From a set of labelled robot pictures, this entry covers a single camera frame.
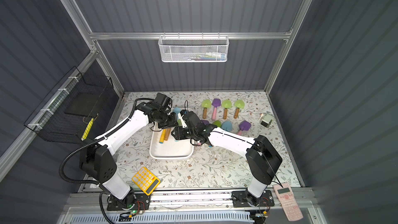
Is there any blue shovel blue handle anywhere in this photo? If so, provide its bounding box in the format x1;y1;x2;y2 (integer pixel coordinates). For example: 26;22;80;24
173;107;181;120

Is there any green shovel yellow handle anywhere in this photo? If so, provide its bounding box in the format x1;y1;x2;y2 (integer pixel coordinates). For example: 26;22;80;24
212;120;221;128

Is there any green shovel wooden handle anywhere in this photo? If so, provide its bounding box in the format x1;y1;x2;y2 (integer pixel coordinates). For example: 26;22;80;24
201;99;211;119
234;100;245;119
164;128;172;141

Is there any green shovel brown handle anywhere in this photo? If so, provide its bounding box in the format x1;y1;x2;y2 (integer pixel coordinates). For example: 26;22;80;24
221;100;232;120

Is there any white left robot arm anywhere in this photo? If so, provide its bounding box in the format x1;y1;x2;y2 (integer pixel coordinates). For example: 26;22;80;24
79;93;177;200

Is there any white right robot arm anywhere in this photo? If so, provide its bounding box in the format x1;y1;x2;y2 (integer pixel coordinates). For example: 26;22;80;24
172;110;283;200

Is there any white plastic storage box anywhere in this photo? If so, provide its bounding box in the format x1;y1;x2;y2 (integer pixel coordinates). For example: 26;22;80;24
149;123;194;160

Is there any yellow calculator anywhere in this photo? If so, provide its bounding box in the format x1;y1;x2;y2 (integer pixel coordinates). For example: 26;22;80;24
132;167;160;196

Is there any pale green tape dispenser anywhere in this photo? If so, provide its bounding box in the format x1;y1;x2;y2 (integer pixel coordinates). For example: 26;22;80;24
259;113;275;128

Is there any pink calculator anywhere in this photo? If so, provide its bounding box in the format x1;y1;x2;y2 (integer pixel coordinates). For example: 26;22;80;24
273;183;303;222

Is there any black corrugated cable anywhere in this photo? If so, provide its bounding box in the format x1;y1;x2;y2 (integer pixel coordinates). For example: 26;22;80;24
58;97;154;185

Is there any white wire mesh basket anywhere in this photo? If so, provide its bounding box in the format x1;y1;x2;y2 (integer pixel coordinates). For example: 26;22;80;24
158;35;230;63

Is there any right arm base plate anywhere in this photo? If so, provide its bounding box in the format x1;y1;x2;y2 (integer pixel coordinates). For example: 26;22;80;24
231;190;275;208

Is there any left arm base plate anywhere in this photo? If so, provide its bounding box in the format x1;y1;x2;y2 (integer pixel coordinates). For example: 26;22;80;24
107;194;151;211

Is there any black wire basket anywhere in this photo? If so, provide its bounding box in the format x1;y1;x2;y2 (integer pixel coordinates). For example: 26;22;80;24
24;63;119;144

